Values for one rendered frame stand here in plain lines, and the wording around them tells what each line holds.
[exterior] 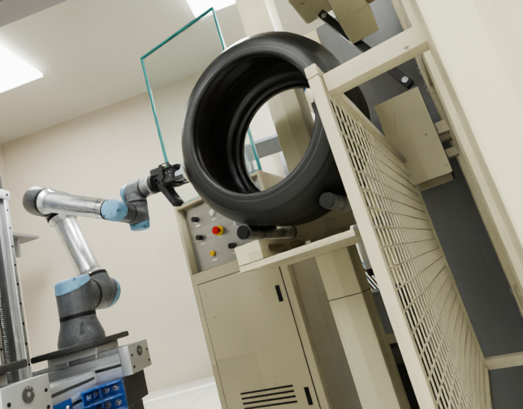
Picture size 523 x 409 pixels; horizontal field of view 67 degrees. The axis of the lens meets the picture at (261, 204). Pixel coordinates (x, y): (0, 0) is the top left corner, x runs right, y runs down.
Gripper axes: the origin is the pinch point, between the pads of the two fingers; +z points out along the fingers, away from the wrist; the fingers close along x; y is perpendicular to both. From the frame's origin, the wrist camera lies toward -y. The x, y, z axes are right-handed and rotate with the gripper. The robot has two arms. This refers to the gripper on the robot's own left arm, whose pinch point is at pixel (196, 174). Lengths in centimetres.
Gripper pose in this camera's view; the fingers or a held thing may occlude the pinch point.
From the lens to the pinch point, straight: 141.7
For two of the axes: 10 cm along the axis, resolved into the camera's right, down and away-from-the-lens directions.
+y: -1.9, -9.7, 1.7
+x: 4.8, 0.6, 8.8
